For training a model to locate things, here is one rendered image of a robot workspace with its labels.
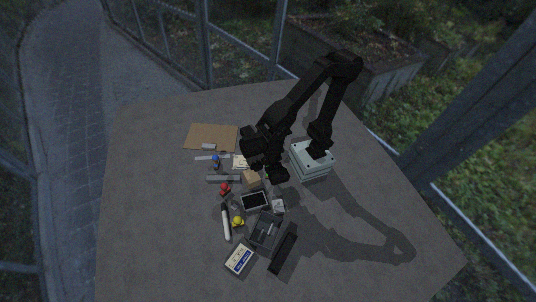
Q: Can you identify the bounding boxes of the red rubber stamp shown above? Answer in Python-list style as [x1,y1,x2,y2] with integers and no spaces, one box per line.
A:
[219,183,231,198]

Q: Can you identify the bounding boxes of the cream inspection card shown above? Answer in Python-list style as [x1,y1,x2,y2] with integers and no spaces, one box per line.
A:
[232,154,250,171]

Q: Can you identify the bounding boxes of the yellow-handled rubber stamp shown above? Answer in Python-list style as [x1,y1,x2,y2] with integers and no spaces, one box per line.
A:
[232,216,245,229]

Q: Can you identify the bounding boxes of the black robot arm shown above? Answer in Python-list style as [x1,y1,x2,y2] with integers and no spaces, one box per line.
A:
[239,48,364,172]

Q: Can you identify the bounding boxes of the tan flat board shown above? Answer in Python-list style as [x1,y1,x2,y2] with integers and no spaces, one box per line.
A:
[183,123,239,153]

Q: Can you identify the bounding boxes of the blue and brown rubber stamp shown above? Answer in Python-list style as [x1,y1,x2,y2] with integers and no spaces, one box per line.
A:
[212,155,220,170]

